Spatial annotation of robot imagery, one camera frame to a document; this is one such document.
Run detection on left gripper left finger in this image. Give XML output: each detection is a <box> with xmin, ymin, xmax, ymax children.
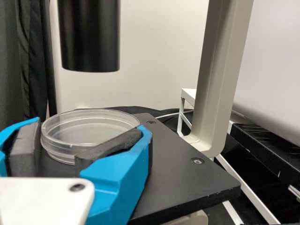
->
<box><xmin>0</xmin><ymin>116</ymin><xmax>43</xmax><ymax>178</ymax></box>

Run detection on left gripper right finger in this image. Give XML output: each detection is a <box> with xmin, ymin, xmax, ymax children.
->
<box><xmin>75</xmin><ymin>124</ymin><xmax>153</xmax><ymax>225</ymax></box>

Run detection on petri dish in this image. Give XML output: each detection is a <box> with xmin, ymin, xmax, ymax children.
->
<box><xmin>40</xmin><ymin>108</ymin><xmax>141</xmax><ymax>165</ymax></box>

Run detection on cream microscope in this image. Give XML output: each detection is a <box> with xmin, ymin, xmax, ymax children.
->
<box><xmin>39</xmin><ymin>0</ymin><xmax>255</xmax><ymax>225</ymax></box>

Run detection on black platform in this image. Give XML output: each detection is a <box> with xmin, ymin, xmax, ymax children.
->
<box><xmin>219</xmin><ymin>120</ymin><xmax>300</xmax><ymax>187</ymax></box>

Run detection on white box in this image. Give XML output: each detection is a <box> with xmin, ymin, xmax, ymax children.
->
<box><xmin>228</xmin><ymin>99</ymin><xmax>300</xmax><ymax>144</ymax></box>

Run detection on white metal frame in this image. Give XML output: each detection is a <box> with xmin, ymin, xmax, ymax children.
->
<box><xmin>177</xmin><ymin>88</ymin><xmax>282</xmax><ymax>225</ymax></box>

